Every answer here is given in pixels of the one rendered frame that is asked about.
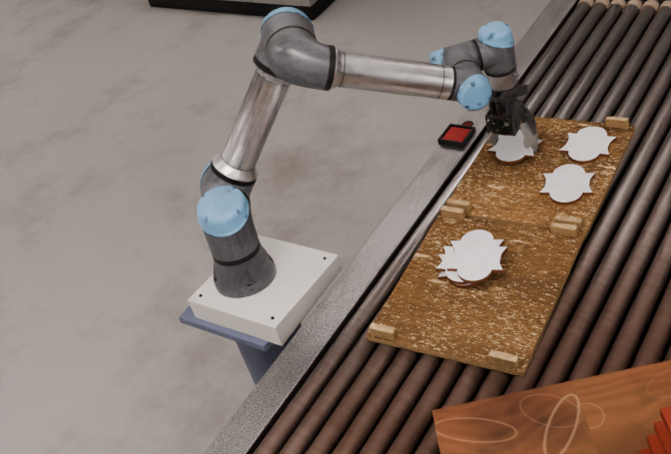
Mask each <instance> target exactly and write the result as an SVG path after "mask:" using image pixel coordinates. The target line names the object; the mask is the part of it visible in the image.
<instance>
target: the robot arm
mask: <svg viewBox="0 0 671 454"><path fill-rule="evenodd" d="M261 36H262V37H261V40H260V43H259V45H258V48H257V50H256V53H255V55H254V58H253V63H254V65H255V67H256V71H255V73H254V76H253V78H252V81H251V83H250V86H249V88H248V91H247V93H246V96H245V97H244V100H243V102H242V105H241V107H240V109H239V112H238V114H237V117H236V119H235V122H234V124H233V127H232V129H231V132H230V134H229V137H228V139H227V142H226V144H225V147H224V149H223V151H222V152H221V153H219V154H216V155H214V157H213V159H212V161H211V162H210V163H209V164H208V165H207V166H206V167H205V169H204V171H203V173H202V176H201V181H200V190H201V198H200V200H199V202H198V205H197V215H198V221H199V224H200V226H201V228H202V229H203V232H204V235H205V238H206V240H207V243H208V246H209V248H210V251H211V254H212V256H213V259H214V275H213V279H214V284H215V286H216V289H217V291H218V292H219V293H220V294H221V295H223V296H225V297H229V298H243V297H248V296H252V295H254V294H257V293H259V292H261V291H262V290H264V289H265V288H267V287H268V286H269V285H270V284H271V283H272V281H273V280H274V278H275V276H276V272H277V270H276V266H275V263H274V261H273V259H272V257H271V256H270V255H269V254H268V253H267V251H266V250H265V249H264V248H263V247H262V245H261V244H260V241H259V237H258V234H257V231H256V228H255V225H254V221H253V217H252V209H251V202H250V195H251V191H252V189H253V187H254V185H255V182H256V180H257V177H258V175H259V173H258V170H257V168H256V164H257V161H258V159H259V157H260V154H261V152H262V150H263V148H264V145H265V143H266V141H267V138H268V136H269V134H270V131H271V129H272V127H273V124H274V122H275V120H276V117H277V115H278V113H279V110H280V108H281V106H282V103H283V101H284V99H285V96H286V94H287V92H288V89H289V87H290V85H291V84H292V85H296V86H300V87H304V88H310V89H316V90H324V91H330V90H332V89H333V88H334V87H341V88H349V89H357V90H366V91H374V92H383V93H391V94H399V95H408V96H416V97H424V98H432V99H440V100H447V101H455V102H458V103H459V104H460V105H461V106H462V107H463V108H465V109H466V110H469V111H476V110H480V109H482V108H483V107H485V106H486V105H487V104H488V103H489V107H490V109H489V110H488V112H487V113H486V115H485V122H486V128H487V134H489V137H488V139H487V142H486V143H487V144H488V143H489V142H491V144H492V146H493V147H494V146H495V145H496V144H497V142H498V140H499V139H498V135H507V136H514V137H515V136H516V134H517V133H518V131H519V129H520V130H521V132H522V134H523V145H524V147H525V148H526V149H528V148H530V147H531V148H532V149H533V151H534V153H536V152H537V148H538V137H537V128H536V122H535V119H534V117H533V115H532V114H531V113H530V112H529V110H528V108H527V107H526V108H525V104H523V103H522V101H521V100H517V98H518V97H520V96H523V95H526V94H527V85H523V84H521V83H519V82H518V77H519V73H517V68H516V60H515V52H514V41H513V38H512V33H511V29H510V26H509V25H507V24H506V23H504V22H499V21H495V22H489V23H486V24H485V26H481V27H480V29H479V31H478V38H475V39H473V40H470V41H466V42H463V43H459V44H456V45H453V46H449V47H443V48H442V49H440V50H437V51H434V52H432V53H431V54H430V55H429V62H430V63H424V62H416V61H409V60H401V59H394V58H386V57H380V56H372V55H364V54H357V53H349V52H342V51H340V50H339V49H338V48H337V47H336V46H333V45H327V44H323V43H321V42H319V41H317V38H316V34H315V28H314V25H313V23H312V22H311V20H310V19H309V17H308V16H307V15H306V14H305V13H304V12H302V11H301V10H299V9H296V8H293V7H282V8H278V9H276V10H274V11H272V12H271V13H269V14H268V15H267V16H266V18H265V19H264V21H263V24H262V27H261ZM483 70H484V74H485V76H484V75H483V73H482V72H481V71H483ZM488 119H489V124H490V126H489V127H488V123H487V120H488ZM521 120H522V124H520V121H521ZM519 124H520V125H519Z"/></svg>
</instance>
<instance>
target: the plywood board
mask: <svg viewBox="0 0 671 454"><path fill-rule="evenodd" d="M669 406H671V360H667V361H663V362H658V363H653V364H648V365H644V366H639V367H634V368H629V369H625V370H620V371H615V372H611V373H606V374H601V375H596V376H592V377H587V378H582V379H577V380H573V381H568V382H563V383H558V384H554V385H549V386H544V387H539V388H535V389H530V390H525V391H520V392H516V393H511V394H506V395H501V396H497V397H492V398H487V399H482V400H478V401H473V402H468V403H463V404H459V405H454V406H449V407H444V408H440V409H435V410H432V415H433V420H434V425H435V430H436V435H437V440H438V446H439V451H440V454H639V450H641V449H645V448H648V443H647V436H648V435H653V434H656V432H655V430H654V422H657V421H662V418H661V416H660V408H664V407H669Z"/></svg>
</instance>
